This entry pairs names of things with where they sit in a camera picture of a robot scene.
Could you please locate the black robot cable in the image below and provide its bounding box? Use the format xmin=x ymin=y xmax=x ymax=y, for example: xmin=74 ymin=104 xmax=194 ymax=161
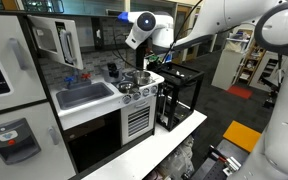
xmin=162 ymin=0 xmax=204 ymax=64

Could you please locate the grey toy sink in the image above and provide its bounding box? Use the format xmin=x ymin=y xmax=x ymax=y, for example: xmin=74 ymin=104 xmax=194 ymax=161
xmin=55 ymin=82 xmax=115 ymax=111

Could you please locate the red floor mat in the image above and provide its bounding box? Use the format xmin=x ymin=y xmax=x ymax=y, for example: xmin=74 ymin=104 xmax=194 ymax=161
xmin=226 ymin=85 xmax=254 ymax=100

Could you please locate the green circuit board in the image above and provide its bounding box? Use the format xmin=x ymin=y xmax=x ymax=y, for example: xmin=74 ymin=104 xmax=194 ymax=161
xmin=146 ymin=54 xmax=162 ymax=65

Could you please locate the white fridge door with window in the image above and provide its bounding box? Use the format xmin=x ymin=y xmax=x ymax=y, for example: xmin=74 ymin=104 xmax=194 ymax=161
xmin=0 ymin=14 xmax=47 ymax=115

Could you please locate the white cabinet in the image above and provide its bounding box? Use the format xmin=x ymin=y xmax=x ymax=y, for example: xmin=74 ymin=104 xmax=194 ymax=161
xmin=211 ymin=49 xmax=244 ymax=91

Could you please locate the silver steel pot with handles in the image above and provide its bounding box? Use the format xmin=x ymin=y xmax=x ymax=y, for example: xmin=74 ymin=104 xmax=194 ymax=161
xmin=131 ymin=69 xmax=153 ymax=86

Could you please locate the clear plastic bag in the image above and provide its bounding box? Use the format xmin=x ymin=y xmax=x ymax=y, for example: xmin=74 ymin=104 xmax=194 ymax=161
xmin=155 ymin=134 xmax=196 ymax=180

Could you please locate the small silver bowl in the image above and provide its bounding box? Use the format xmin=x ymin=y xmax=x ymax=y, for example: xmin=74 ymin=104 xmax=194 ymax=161
xmin=116 ymin=81 xmax=140 ymax=95

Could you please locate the grey toy appliance black handle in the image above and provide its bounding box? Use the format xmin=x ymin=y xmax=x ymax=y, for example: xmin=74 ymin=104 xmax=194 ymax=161
xmin=100 ymin=62 xmax=124 ymax=84

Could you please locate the grey toy faucet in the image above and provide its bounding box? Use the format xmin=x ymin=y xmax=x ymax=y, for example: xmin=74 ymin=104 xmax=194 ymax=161
xmin=63 ymin=68 xmax=92 ymax=90

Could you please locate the yellow floor mat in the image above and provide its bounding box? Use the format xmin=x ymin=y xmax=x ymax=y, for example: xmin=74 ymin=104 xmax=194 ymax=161
xmin=222 ymin=120 xmax=262 ymax=153

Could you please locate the white microwave door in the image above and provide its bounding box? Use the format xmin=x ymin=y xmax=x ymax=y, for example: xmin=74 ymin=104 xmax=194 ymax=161
xmin=27 ymin=14 xmax=84 ymax=70

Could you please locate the wooden bookshelf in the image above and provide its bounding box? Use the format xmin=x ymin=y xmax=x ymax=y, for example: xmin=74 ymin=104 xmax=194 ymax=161
xmin=233 ymin=39 xmax=268 ymax=86

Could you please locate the red handled black tool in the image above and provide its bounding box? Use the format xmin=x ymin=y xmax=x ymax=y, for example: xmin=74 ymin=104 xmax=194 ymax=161
xmin=206 ymin=144 xmax=242 ymax=178

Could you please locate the white oven door with vents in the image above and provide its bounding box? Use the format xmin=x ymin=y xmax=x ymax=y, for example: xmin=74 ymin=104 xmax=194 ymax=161
xmin=120 ymin=96 xmax=158 ymax=146

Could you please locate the thin black cable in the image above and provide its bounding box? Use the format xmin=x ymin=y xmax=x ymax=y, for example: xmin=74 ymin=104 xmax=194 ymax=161
xmin=110 ymin=18 xmax=138 ymax=69

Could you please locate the white fridge door with dispenser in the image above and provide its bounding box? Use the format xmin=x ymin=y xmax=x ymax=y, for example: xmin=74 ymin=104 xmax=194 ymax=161
xmin=0 ymin=101 xmax=77 ymax=180

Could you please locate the black wire rack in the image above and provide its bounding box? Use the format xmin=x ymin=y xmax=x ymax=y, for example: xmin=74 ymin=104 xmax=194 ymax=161
xmin=154 ymin=61 xmax=206 ymax=133

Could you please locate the toy stove top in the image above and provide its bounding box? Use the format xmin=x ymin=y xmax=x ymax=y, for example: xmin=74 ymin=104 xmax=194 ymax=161
xmin=0 ymin=9 xmax=167 ymax=180

